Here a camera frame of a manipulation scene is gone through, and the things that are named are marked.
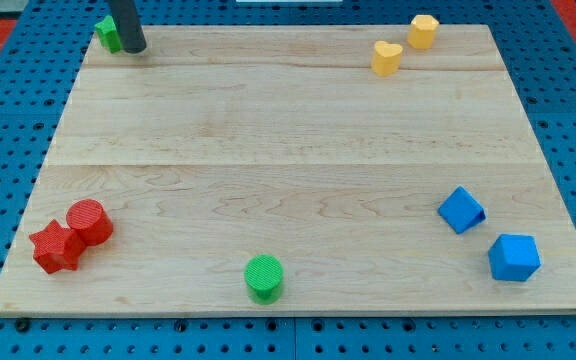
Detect green star block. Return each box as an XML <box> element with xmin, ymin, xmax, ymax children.
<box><xmin>94</xmin><ymin>15</ymin><xmax>123</xmax><ymax>53</ymax></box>

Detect red cylinder block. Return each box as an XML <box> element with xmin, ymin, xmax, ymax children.
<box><xmin>66</xmin><ymin>199</ymin><xmax>114</xmax><ymax>246</ymax></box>

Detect blue triangular prism block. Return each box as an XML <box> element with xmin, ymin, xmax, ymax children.
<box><xmin>437</xmin><ymin>186</ymin><xmax>486</xmax><ymax>234</ymax></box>

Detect wooden board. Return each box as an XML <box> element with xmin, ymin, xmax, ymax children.
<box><xmin>0</xmin><ymin>25</ymin><xmax>576</xmax><ymax>318</ymax></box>

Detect yellow hexagon block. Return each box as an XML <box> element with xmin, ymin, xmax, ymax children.
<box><xmin>407</xmin><ymin>14</ymin><xmax>440</xmax><ymax>50</ymax></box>

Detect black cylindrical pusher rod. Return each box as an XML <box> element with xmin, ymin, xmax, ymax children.
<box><xmin>107</xmin><ymin>0</ymin><xmax>147</xmax><ymax>54</ymax></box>

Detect green cylinder block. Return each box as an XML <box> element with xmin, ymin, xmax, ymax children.
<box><xmin>244</xmin><ymin>254</ymin><xmax>284</xmax><ymax>305</ymax></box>

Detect yellow heart block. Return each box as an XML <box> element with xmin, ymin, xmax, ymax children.
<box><xmin>371</xmin><ymin>40</ymin><xmax>403</xmax><ymax>77</ymax></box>

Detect blue cube block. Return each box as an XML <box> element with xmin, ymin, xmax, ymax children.
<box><xmin>488</xmin><ymin>234</ymin><xmax>542</xmax><ymax>282</ymax></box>

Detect red star block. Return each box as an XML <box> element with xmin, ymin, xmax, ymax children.
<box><xmin>29</xmin><ymin>220</ymin><xmax>87</xmax><ymax>274</ymax></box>

